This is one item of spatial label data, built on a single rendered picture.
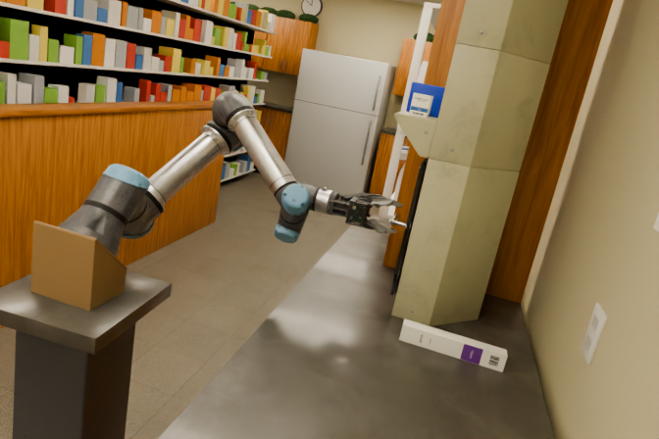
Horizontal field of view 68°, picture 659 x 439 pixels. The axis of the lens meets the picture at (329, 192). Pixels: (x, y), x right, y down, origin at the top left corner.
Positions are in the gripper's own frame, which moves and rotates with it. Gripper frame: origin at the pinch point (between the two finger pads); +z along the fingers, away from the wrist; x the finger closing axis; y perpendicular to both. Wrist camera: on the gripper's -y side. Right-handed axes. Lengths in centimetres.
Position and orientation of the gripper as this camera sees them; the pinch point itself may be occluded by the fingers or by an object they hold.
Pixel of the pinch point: (396, 218)
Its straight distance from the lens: 148.6
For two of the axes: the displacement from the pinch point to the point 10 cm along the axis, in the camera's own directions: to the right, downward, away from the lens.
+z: 9.5, 2.4, -2.2
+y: -2.7, 1.8, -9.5
